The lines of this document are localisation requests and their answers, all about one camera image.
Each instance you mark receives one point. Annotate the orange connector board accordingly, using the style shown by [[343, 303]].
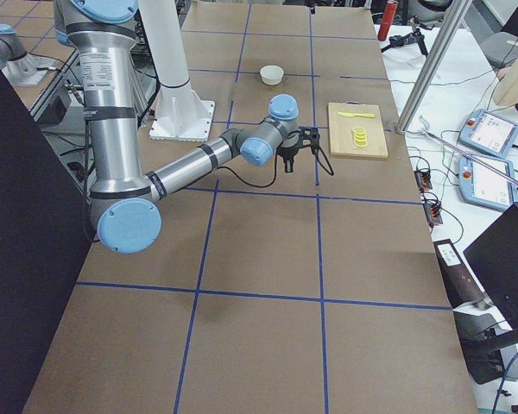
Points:
[[432, 208], [423, 178]]

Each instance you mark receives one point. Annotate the black device with label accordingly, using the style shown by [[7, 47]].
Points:
[[460, 286]]

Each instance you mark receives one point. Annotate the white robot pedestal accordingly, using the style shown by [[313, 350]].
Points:
[[180, 114]]

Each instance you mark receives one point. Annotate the white bowl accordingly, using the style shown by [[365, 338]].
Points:
[[271, 75]]

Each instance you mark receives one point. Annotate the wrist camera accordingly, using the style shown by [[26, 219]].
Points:
[[308, 137]]

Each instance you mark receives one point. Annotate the yellow plastic knife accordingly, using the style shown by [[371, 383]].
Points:
[[351, 114]]

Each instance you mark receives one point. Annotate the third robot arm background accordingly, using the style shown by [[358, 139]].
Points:
[[18, 66]]

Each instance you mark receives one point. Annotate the orange connector board near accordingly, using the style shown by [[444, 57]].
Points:
[[432, 208]]

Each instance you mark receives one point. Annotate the black monitor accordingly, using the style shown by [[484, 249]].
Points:
[[493, 258]]

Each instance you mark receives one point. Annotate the wooden cutting board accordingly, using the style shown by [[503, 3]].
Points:
[[341, 141]]

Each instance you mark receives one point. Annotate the near teach pendant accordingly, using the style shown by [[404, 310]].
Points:
[[481, 186]]

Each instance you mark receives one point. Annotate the far teach pendant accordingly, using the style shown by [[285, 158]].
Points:
[[489, 133]]

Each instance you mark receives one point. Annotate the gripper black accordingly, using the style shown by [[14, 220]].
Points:
[[289, 152]]

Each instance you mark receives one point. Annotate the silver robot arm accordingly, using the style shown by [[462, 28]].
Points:
[[123, 198]]

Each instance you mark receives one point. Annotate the red bottle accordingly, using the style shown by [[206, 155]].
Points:
[[387, 19]]

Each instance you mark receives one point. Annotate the aluminium frame post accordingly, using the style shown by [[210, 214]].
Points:
[[443, 40]]

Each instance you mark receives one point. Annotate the back lemon slice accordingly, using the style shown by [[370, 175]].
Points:
[[359, 130]]

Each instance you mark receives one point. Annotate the teach pendant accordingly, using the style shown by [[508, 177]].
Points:
[[481, 186], [489, 133]]

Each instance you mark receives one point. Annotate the orange connector board far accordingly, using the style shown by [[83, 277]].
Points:
[[423, 178]]

